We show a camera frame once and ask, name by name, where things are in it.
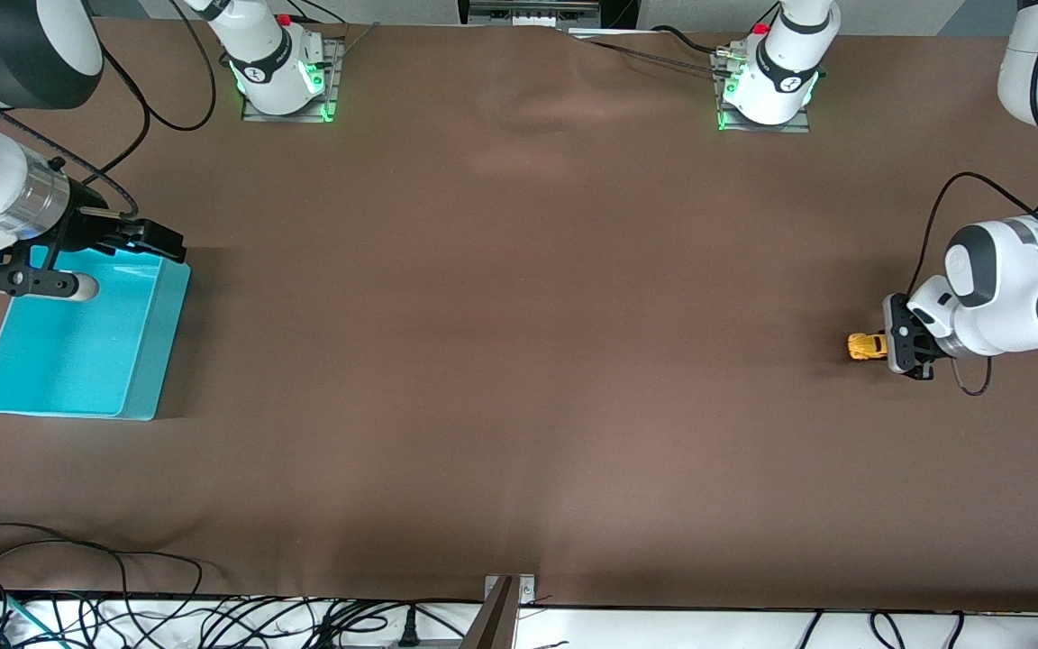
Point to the black power plug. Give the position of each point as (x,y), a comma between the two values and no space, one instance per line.
(408,626)

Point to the brown table cover sheet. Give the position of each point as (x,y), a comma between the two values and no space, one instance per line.
(519,361)

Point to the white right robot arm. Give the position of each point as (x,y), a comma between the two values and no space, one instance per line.
(267,54)

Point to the grey metal bracket plate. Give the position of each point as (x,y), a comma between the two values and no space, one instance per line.
(528,590)

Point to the grey power strip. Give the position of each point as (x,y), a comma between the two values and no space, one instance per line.
(528,13)

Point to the yellow toy beetle car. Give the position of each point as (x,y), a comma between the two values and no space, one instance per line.
(863,346)

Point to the teal plastic bin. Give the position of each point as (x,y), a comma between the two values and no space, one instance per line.
(77,361)

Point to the dark camera mast beam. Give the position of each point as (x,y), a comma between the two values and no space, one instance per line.
(492,626)

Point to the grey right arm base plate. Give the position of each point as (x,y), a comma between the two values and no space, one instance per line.
(335,81)

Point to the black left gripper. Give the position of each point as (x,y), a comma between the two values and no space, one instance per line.
(915,347)

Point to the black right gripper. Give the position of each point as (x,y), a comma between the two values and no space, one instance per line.
(89,223)

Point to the grey left arm base plate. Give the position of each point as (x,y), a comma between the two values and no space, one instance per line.
(798,128)

